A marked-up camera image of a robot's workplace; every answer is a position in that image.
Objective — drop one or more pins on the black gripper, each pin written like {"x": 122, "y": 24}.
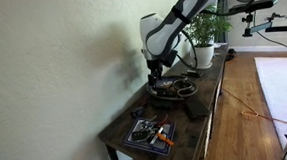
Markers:
{"x": 154, "y": 66}

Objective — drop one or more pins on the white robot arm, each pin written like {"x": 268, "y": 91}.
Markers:
{"x": 161, "y": 35}

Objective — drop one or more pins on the large blue ceramic bowl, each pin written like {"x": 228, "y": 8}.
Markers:
{"x": 166, "y": 84}

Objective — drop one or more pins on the dark wooden console desk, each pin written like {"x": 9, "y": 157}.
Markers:
{"x": 187, "y": 144}

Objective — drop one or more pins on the black rectangular power adapter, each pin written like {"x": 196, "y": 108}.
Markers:
{"x": 166, "y": 92}

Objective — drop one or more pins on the black flat remote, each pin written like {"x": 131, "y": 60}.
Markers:
{"x": 193, "y": 74}

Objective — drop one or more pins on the silver keys bunch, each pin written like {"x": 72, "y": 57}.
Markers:
{"x": 151, "y": 126}

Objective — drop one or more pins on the black leather wallet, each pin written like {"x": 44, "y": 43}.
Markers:
{"x": 196, "y": 107}

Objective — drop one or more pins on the black car key fob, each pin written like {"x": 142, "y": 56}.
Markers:
{"x": 140, "y": 136}

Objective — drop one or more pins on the white paper stack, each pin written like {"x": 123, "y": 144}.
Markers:
{"x": 220, "y": 46}

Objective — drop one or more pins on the green plant in white pot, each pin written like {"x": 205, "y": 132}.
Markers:
{"x": 207, "y": 27}

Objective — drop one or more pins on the dark shoes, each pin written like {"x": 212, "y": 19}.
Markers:
{"x": 231, "y": 54}

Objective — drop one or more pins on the white rug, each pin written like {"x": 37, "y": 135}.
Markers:
{"x": 280, "y": 81}

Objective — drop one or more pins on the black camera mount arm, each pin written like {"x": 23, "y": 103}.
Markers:
{"x": 260, "y": 27}

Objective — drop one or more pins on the black stereo camera bar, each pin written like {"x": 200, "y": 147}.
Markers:
{"x": 255, "y": 5}

